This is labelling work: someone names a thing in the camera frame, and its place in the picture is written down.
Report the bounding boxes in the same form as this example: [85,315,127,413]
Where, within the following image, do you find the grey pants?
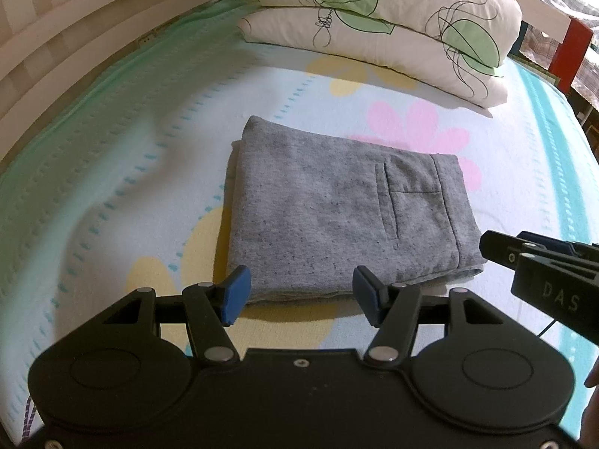
[225,115,485,306]

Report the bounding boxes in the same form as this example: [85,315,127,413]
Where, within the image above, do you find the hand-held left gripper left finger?
[101,265,252,366]

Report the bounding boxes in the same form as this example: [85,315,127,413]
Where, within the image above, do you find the printed flower blanket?
[0,0,599,445]

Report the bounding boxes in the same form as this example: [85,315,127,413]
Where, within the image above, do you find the red bed post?
[558,19,594,91]

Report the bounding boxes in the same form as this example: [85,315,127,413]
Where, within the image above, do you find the white slatted bed rail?
[0,0,226,162]

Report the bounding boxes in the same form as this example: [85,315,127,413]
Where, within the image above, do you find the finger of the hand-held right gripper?
[516,230,599,259]
[480,229,527,268]

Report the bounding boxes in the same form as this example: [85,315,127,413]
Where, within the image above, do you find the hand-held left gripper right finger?
[351,265,509,366]

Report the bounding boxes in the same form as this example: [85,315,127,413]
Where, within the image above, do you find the person's right hand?
[580,364,599,437]

